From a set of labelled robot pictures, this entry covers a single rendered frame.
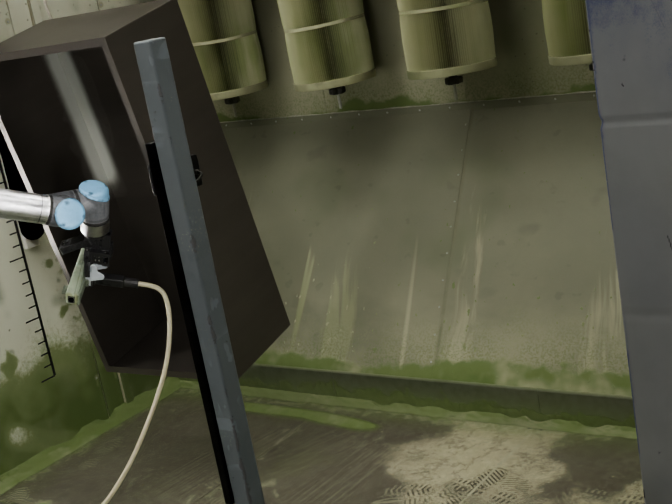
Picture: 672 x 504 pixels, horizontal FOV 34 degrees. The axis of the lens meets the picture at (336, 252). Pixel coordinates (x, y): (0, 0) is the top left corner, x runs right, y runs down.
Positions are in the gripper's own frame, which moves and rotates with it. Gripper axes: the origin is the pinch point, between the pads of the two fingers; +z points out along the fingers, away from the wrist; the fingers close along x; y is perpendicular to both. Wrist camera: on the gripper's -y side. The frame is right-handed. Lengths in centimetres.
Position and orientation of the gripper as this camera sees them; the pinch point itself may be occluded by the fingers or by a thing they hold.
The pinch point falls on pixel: (89, 278)
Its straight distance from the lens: 372.0
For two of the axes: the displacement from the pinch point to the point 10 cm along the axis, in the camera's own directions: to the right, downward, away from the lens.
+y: 9.9, 1.1, 0.5
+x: 0.2, -6.1, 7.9
